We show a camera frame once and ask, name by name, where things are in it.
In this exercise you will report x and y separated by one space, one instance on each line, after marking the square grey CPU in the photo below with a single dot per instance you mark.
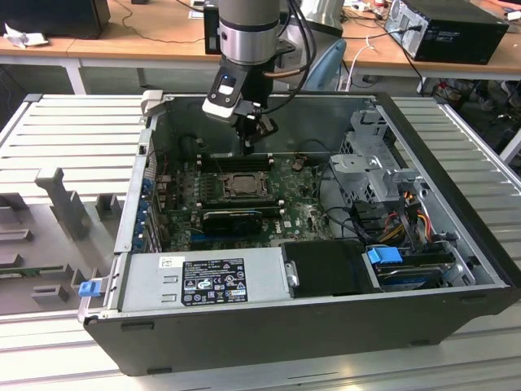
244 182

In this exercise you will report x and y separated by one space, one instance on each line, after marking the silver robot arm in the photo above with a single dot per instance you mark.
248 36

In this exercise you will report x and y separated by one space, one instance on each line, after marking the pale blue teach pendant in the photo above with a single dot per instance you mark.
327 69

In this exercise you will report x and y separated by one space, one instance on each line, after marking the small black box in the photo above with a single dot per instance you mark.
211 32

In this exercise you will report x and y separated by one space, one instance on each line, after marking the green motherboard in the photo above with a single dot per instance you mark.
301 199

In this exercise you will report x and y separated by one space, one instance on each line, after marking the silver metal drive cage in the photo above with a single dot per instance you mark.
358 167

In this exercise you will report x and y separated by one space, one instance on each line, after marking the wooden desk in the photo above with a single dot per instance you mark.
102 40
382 53

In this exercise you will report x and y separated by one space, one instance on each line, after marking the black graphics card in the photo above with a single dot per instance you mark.
232 224

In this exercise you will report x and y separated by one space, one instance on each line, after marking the black plastic fan shroud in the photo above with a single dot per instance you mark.
325 264

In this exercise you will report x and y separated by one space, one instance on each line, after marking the black desktop PC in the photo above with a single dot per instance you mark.
456 36

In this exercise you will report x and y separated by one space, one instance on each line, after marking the hard disk in blue carrier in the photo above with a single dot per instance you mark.
384 256

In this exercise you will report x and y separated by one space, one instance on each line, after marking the large black box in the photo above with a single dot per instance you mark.
53 16

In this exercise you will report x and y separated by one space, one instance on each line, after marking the grey power supply unit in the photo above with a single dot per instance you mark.
146 281

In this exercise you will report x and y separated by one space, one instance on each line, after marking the grey parts rack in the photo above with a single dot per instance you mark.
61 195

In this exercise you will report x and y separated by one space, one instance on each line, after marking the crumpled white paper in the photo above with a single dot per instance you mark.
22 38

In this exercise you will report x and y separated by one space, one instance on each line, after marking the black open PC case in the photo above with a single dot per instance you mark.
264 338

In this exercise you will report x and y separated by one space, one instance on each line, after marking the blue case latch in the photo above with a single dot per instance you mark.
88 289

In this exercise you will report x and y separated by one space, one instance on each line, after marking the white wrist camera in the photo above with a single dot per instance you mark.
221 102

